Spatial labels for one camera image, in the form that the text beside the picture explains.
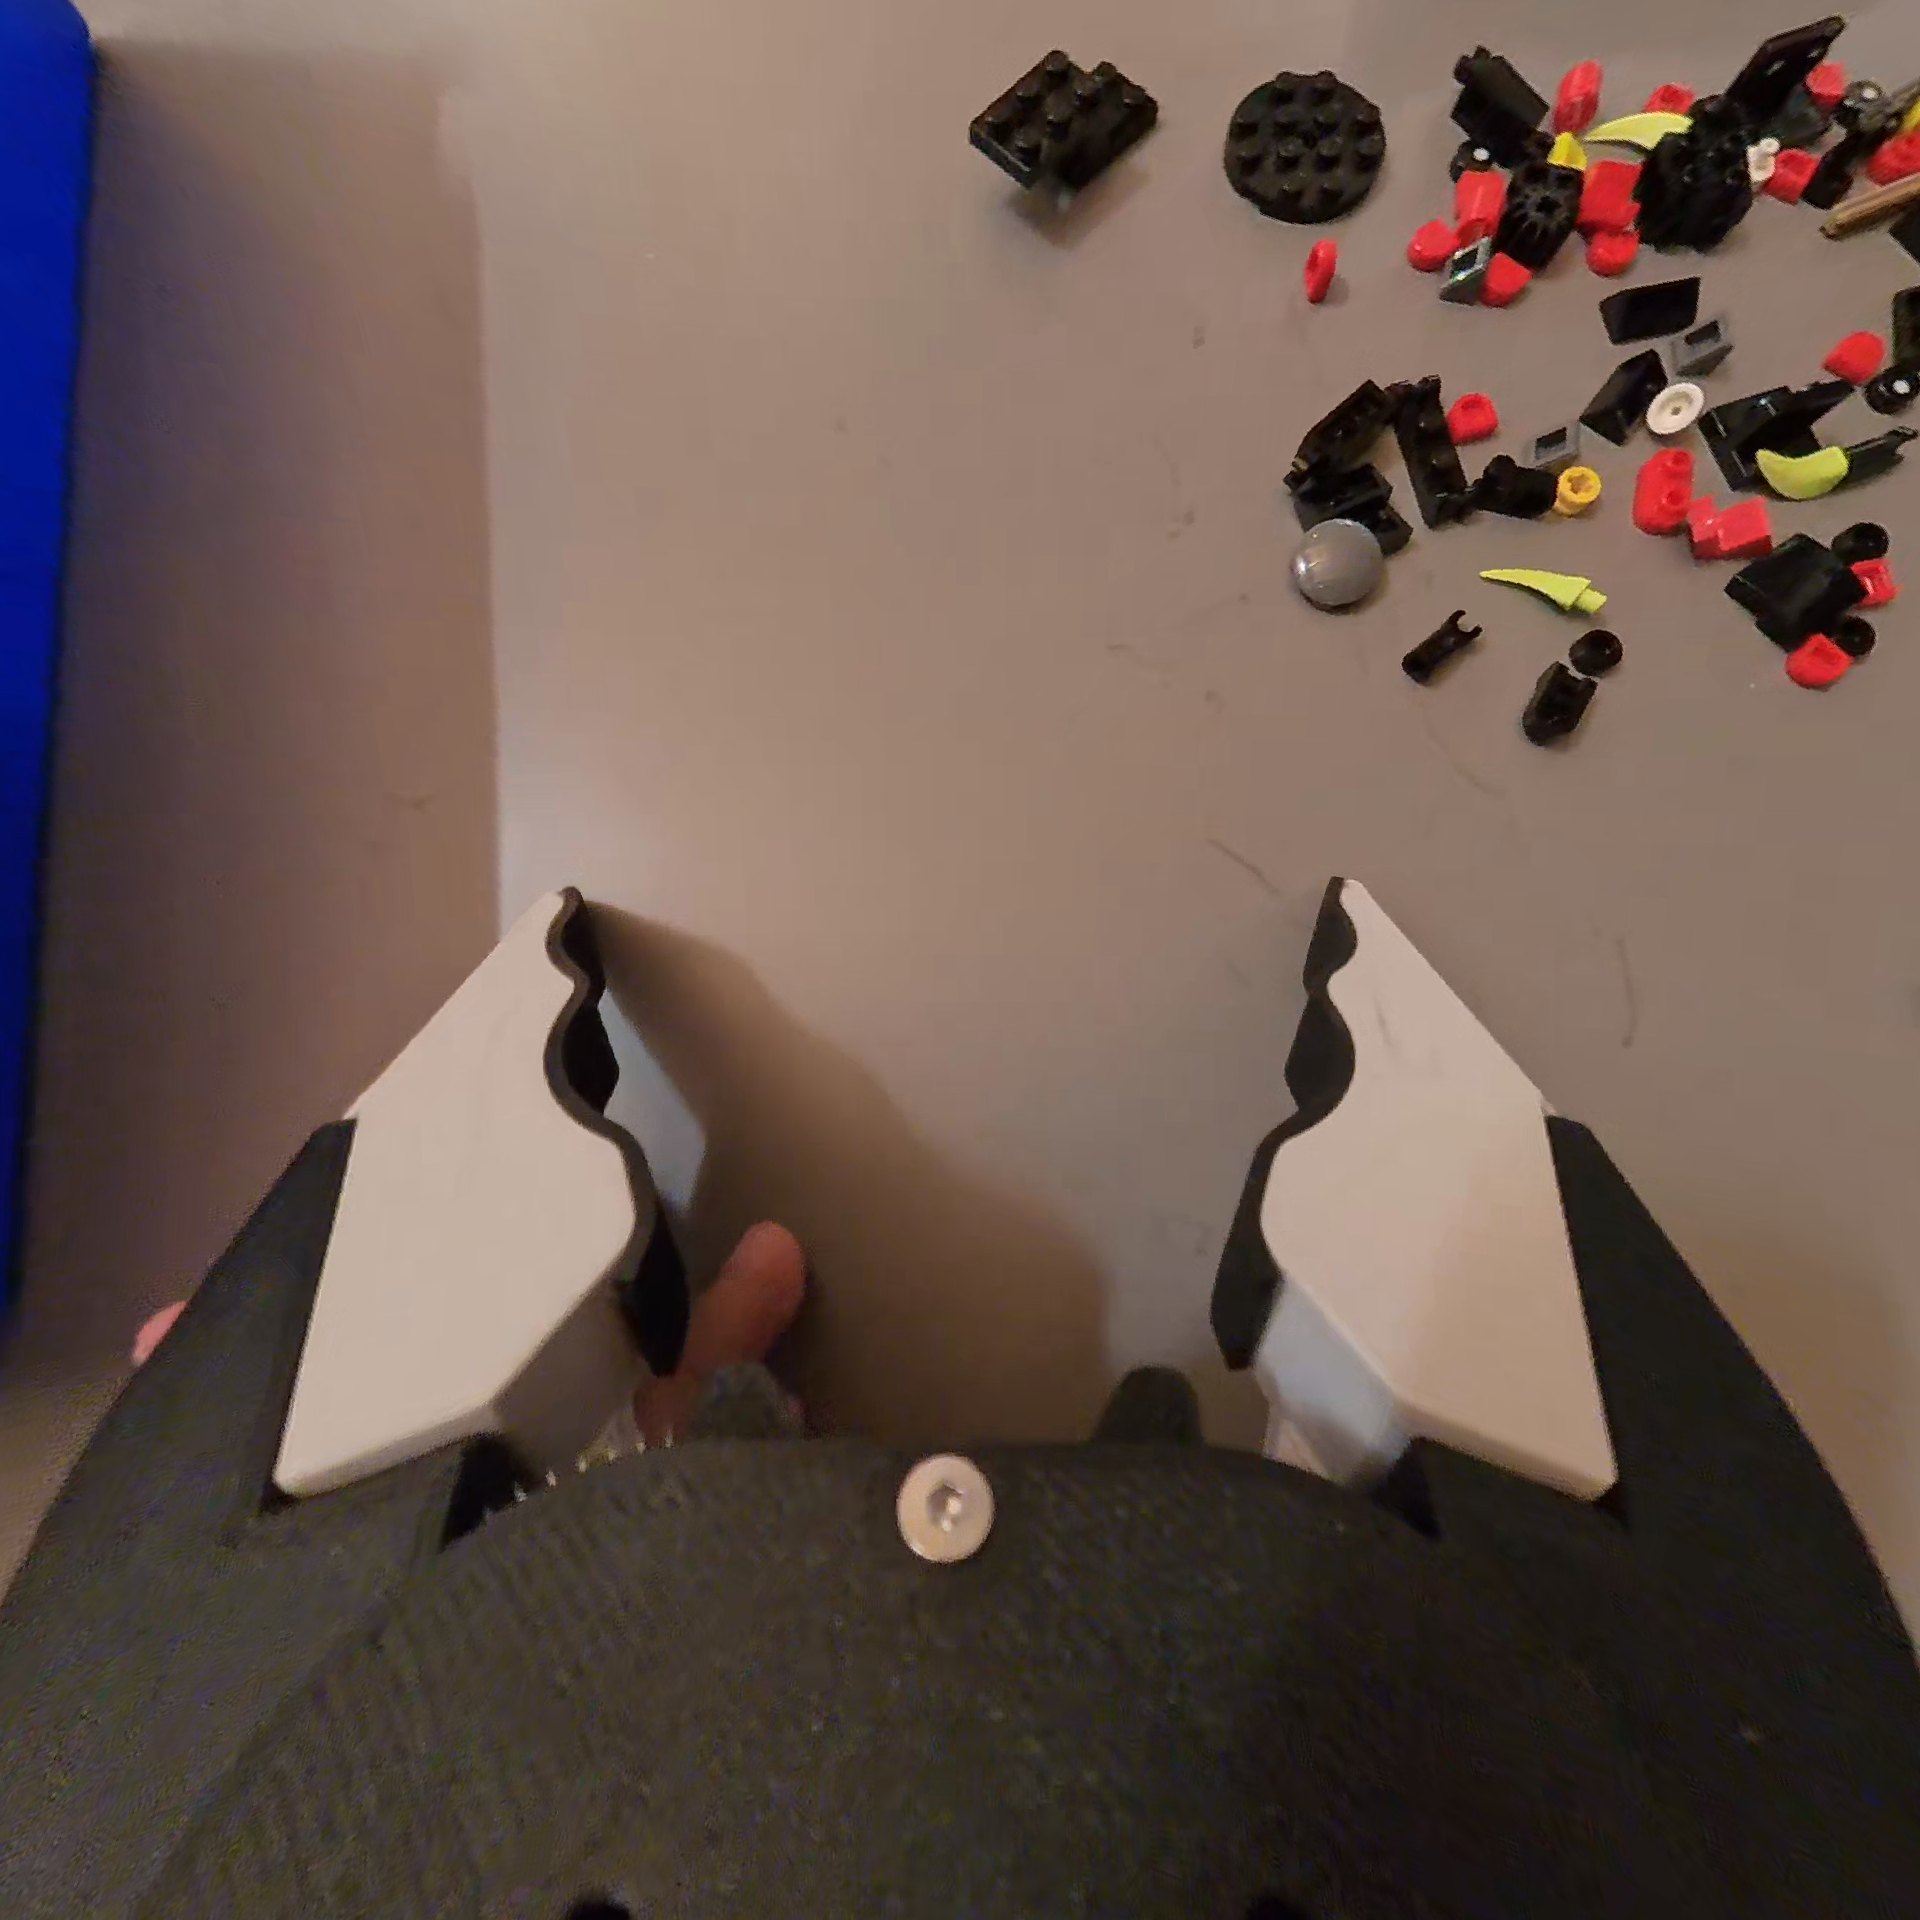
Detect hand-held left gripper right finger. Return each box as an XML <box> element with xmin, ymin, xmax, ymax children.
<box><xmin>1209</xmin><ymin>879</ymin><xmax>1624</xmax><ymax>1505</ymax></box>

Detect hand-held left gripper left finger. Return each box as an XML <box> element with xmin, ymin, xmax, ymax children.
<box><xmin>274</xmin><ymin>884</ymin><xmax>711</xmax><ymax>1502</ymax></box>

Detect grey lego ball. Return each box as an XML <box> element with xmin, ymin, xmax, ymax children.
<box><xmin>1287</xmin><ymin>518</ymin><xmax>1385</xmax><ymax>614</ymax></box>

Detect pile of loose lego pieces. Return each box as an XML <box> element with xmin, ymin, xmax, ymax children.
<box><xmin>1282</xmin><ymin>17</ymin><xmax>1920</xmax><ymax>753</ymax></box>

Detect round black lego plate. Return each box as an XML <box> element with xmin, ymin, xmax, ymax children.
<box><xmin>1223</xmin><ymin>71</ymin><xmax>1389</xmax><ymax>230</ymax></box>

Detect rectangular black lego plate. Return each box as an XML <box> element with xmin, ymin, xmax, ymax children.
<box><xmin>967</xmin><ymin>49</ymin><xmax>1162</xmax><ymax>196</ymax></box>

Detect person's left hand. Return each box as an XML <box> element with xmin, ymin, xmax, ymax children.
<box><xmin>633</xmin><ymin>1219</ymin><xmax>812</xmax><ymax>1443</ymax></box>

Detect blue plastic bin with tag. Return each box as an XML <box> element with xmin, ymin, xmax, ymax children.
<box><xmin>0</xmin><ymin>0</ymin><xmax>100</xmax><ymax>1339</ymax></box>

